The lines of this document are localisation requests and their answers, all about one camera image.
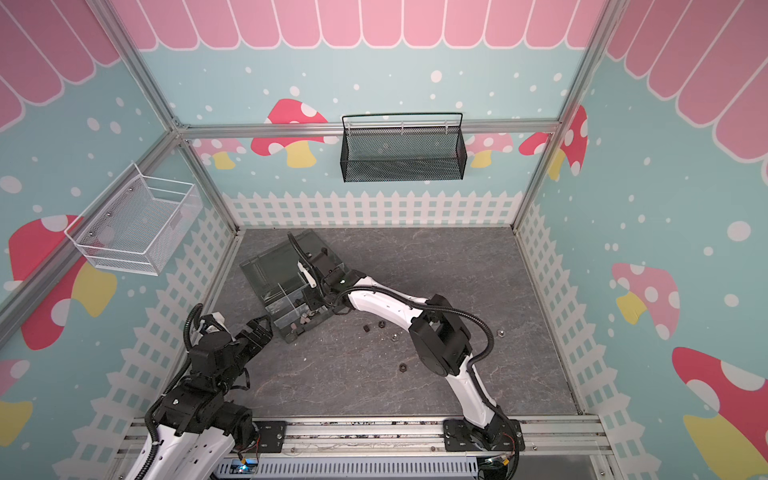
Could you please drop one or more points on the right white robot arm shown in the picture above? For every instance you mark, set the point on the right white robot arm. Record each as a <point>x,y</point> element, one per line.
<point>448,341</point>

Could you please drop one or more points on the black wire mesh basket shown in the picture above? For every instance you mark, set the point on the black wire mesh basket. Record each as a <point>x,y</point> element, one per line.
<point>403,147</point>

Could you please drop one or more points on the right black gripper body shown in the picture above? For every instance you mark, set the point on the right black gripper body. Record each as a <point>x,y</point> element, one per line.
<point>321,276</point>

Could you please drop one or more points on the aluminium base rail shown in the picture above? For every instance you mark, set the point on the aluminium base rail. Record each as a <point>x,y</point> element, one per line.
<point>425,435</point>

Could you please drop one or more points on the white wire mesh basket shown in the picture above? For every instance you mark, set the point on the white wire mesh basket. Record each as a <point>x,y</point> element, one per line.
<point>138,225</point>

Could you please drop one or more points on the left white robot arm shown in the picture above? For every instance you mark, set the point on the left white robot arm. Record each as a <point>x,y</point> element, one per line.
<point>192,426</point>

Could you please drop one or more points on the dark green compartment organizer box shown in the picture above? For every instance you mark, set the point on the dark green compartment organizer box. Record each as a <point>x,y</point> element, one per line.
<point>292,303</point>

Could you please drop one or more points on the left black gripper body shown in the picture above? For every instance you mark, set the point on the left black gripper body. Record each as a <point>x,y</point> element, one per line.
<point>243,349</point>

